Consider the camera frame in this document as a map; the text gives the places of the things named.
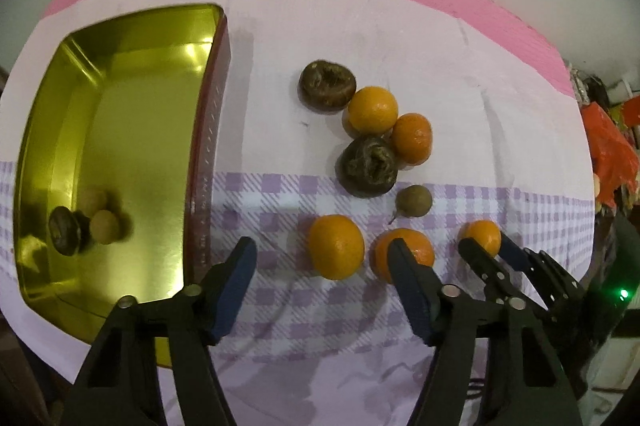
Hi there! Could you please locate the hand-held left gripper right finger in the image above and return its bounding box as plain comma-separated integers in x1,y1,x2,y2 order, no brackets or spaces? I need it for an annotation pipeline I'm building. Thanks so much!
389,239,583,426

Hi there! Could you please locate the orange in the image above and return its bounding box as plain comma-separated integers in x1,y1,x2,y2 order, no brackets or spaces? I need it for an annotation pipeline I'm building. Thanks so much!
459,220,502,258
391,112,433,165
375,228,436,284
345,86,400,134
306,214,366,281

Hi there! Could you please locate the gold metal tin box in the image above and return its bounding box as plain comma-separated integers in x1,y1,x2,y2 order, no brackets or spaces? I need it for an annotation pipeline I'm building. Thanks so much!
11,3,232,367

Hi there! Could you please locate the dark brown wrinkled fruit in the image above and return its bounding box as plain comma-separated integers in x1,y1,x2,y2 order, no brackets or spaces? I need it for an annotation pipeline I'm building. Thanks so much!
298,60,358,111
47,206,91,257
335,136,400,198

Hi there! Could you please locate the red plastic bag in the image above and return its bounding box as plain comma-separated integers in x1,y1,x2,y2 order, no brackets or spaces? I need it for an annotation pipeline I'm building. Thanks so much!
582,100,640,207

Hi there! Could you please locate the small white box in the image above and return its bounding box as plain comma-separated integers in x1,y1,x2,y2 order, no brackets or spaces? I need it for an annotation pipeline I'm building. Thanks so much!
606,80,634,100

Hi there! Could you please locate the white purple plaid tablecloth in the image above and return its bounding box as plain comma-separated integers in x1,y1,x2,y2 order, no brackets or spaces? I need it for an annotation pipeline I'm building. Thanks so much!
0,0,601,426

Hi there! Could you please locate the dark wooden furniture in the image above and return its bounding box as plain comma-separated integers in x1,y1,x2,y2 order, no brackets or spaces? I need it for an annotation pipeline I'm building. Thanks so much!
0,316,76,426

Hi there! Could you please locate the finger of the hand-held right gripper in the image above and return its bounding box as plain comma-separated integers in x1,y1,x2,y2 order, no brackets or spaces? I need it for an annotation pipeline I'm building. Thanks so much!
458,237,548,309
499,232,586,307

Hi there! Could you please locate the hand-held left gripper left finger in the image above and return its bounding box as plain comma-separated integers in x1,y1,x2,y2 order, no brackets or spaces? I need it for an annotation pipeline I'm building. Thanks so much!
62,237,258,426

